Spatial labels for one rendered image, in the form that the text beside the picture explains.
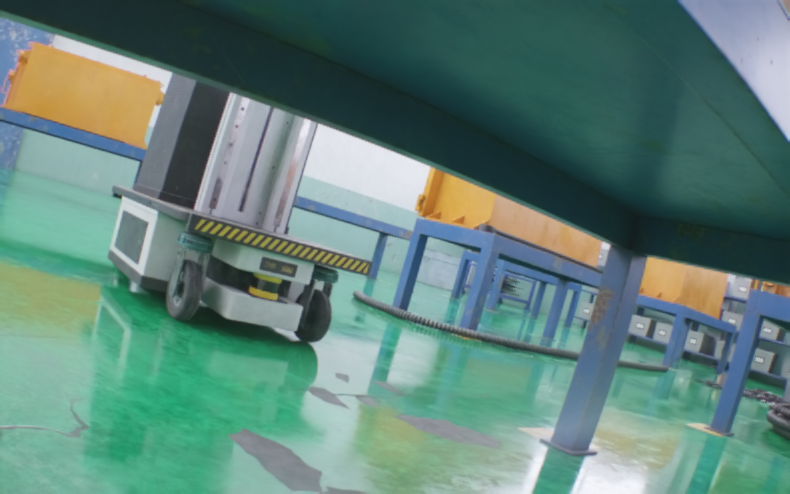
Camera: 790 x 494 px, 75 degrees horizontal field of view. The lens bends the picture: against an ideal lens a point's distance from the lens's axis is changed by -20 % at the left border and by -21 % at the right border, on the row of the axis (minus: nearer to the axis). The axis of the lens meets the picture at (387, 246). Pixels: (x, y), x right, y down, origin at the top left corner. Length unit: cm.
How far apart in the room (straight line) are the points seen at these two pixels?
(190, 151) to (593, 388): 150
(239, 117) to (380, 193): 966
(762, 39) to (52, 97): 552
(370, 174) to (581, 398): 1014
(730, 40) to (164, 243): 176
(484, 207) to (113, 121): 335
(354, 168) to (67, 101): 685
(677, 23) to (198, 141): 197
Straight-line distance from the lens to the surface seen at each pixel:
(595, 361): 159
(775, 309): 272
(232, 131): 209
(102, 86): 573
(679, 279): 661
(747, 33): 43
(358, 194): 1141
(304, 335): 209
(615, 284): 159
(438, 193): 449
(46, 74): 570
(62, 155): 956
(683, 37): 38
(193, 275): 181
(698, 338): 934
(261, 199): 221
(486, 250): 380
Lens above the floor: 37
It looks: level
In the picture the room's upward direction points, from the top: 16 degrees clockwise
